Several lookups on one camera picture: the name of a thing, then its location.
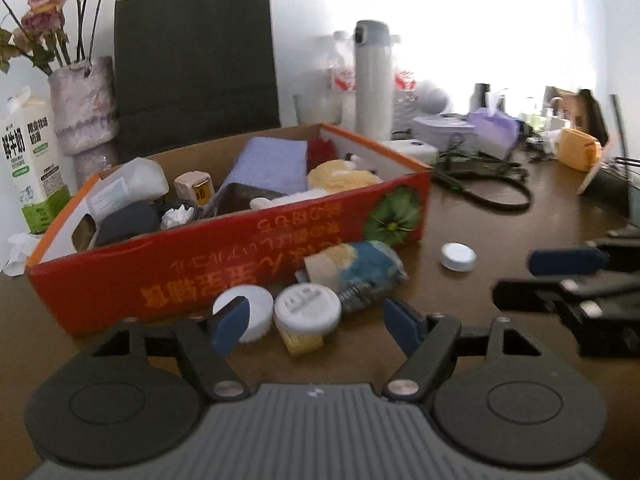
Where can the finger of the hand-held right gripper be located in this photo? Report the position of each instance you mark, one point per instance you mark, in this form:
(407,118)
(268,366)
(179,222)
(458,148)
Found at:
(565,261)
(540,294)

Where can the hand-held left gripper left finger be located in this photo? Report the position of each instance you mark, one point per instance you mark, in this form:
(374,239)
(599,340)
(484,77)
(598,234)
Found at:
(227,326)

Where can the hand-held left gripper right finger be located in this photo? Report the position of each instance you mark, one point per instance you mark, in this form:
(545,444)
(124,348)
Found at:
(402,326)

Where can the orange cardboard box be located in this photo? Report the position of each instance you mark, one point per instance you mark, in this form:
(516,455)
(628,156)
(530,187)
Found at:
(200,260)

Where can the yellow jar white lid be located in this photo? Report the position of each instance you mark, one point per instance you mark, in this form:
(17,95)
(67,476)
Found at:
(307,307)

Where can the dark blue soft pouch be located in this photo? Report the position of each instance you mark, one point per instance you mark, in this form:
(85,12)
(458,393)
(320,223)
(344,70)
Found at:
(127,222)

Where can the yellow white plush toy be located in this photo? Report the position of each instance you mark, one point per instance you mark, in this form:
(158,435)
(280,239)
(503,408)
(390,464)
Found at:
(342,175)

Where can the brown wooden desktop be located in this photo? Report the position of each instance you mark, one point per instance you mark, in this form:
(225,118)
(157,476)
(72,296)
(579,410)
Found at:
(470,305)

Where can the white round jar lid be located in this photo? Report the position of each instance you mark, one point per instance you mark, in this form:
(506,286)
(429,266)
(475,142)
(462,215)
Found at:
(259,310)

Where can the blue cloth in plastic wrap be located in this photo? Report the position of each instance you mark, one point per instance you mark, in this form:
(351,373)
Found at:
(370,265)

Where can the black angular item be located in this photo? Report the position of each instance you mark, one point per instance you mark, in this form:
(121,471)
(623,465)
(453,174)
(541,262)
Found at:
(607,187)

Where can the white bottle cap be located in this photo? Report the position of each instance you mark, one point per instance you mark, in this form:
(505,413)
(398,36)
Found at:
(458,256)

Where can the orange yellow pouch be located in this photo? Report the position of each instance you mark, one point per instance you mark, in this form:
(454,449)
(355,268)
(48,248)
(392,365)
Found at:
(577,150)

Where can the small crumpled tissue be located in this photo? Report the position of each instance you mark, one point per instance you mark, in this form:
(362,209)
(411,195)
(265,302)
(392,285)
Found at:
(177,216)

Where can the black thin rod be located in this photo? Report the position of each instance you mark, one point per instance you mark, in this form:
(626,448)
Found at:
(620,150)

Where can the dark glossy case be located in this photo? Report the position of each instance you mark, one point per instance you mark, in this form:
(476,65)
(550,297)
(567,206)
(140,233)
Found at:
(245,197)

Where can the small beige bottle yellow label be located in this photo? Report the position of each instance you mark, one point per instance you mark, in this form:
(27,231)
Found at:
(195,187)

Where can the purple tissue pack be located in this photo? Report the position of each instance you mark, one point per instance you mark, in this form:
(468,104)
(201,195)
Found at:
(497,130)

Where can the dark brown standing panel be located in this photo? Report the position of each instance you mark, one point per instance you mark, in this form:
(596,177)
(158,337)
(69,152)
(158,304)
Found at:
(590,110)

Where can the purple towel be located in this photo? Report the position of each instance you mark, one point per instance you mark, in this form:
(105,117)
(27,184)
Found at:
(267,162)

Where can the translucent white plastic container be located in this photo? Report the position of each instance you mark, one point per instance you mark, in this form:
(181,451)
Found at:
(127,185)

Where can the white rectangular device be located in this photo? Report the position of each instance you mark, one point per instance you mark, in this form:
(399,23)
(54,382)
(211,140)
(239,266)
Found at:
(412,150)

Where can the white grey storage tin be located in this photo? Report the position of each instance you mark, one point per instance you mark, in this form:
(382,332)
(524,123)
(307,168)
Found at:
(442,130)

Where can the red fuzzy item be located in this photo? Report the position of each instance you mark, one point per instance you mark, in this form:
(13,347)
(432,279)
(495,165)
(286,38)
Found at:
(320,152)

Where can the round white grey ball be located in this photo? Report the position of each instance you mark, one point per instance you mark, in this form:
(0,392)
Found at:
(434,100)

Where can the crumpled white tissue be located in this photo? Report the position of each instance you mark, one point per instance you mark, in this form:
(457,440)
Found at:
(20,252)

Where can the clear glass cup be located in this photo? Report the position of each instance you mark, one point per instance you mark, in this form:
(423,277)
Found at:
(317,109)

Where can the clear plastic bottle red label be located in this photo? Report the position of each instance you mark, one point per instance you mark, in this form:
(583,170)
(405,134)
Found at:
(344,80)
(404,82)

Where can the white thermos bottle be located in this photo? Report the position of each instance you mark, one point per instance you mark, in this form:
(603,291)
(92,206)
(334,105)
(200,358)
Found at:
(372,85)

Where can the white green milk carton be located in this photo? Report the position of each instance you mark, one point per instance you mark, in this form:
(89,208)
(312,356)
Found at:
(35,160)

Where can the pink textured vase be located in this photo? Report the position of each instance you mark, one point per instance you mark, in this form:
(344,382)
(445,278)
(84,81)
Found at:
(82,110)

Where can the black paper bag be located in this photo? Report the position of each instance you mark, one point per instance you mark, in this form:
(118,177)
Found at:
(200,60)

